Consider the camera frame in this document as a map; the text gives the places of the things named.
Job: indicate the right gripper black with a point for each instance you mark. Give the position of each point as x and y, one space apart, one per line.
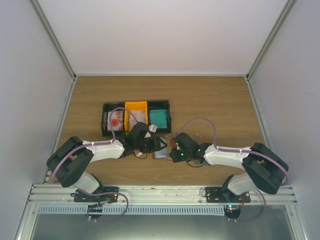
175 157

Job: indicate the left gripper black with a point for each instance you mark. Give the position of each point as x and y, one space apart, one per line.
155 145

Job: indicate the brown leather card holder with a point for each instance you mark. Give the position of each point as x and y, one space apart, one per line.
164 153

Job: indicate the green credit card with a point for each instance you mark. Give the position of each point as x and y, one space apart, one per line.
159 118

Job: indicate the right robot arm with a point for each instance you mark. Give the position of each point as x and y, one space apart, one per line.
264 170

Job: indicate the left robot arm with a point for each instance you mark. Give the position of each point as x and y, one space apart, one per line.
69 163

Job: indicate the white pink cards stack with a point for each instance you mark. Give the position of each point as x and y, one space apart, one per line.
139 116

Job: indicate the red white cards stack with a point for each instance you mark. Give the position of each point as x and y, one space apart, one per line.
115 120

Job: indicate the black bin right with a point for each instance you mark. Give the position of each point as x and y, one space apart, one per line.
161 104

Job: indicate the black bin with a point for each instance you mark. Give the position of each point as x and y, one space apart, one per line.
161 104
112 106

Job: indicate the orange bin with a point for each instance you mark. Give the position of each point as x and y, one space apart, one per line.
134 105

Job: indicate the black bin left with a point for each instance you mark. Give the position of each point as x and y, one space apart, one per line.
112 106

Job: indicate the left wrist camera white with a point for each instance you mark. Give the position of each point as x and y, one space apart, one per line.
151 130

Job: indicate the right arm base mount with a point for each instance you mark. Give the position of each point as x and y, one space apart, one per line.
217 194

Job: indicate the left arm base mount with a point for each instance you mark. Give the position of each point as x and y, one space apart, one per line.
105 194

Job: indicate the grey slotted cable duct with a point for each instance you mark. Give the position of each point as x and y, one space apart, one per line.
79 209

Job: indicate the aluminium rail frame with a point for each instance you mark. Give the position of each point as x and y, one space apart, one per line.
128 195

